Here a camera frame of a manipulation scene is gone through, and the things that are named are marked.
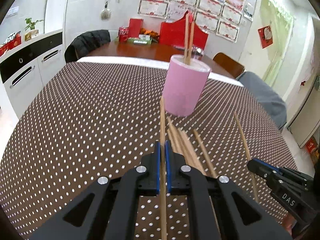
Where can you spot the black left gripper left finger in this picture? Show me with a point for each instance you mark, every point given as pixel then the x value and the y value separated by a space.
pixel 107 209

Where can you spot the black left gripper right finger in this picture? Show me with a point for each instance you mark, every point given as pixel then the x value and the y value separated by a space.
pixel 217 207

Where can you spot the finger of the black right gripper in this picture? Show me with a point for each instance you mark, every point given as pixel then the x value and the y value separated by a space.
pixel 263 169

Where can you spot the wooden chopstick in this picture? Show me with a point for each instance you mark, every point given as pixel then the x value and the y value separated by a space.
pixel 190 49
pixel 248 156
pixel 186 37
pixel 163 193
pixel 190 154
pixel 181 144
pixel 205 154
pixel 175 142

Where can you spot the grey jacket on chair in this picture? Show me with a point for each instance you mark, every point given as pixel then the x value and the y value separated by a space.
pixel 266 96

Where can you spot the brown polka dot tablecloth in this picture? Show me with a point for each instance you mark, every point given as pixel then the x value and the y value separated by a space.
pixel 95 120

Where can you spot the brown wooden chair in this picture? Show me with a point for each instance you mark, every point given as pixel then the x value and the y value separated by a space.
pixel 231 66

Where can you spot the pink cylindrical utensil holder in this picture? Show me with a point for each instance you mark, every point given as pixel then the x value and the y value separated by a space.
pixel 184 85

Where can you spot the red diamond door decoration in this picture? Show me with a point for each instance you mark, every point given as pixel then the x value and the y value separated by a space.
pixel 266 37

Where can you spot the green door curtain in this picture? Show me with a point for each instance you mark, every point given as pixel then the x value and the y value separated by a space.
pixel 280 22

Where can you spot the red gift bag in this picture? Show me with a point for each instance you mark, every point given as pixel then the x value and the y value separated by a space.
pixel 173 34

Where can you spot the white black sideboard cabinet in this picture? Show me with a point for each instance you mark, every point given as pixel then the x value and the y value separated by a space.
pixel 27 68

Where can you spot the black jacket on chair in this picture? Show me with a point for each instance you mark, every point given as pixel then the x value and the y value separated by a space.
pixel 85 43

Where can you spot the red cola can pack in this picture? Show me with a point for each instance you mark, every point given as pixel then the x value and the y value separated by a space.
pixel 123 34

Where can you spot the red box on table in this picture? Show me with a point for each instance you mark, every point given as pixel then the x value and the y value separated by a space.
pixel 135 25

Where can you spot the potted green plant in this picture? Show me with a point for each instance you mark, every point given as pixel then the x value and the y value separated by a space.
pixel 30 29

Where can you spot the red box on sideboard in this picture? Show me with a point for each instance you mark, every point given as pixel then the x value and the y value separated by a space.
pixel 12 41

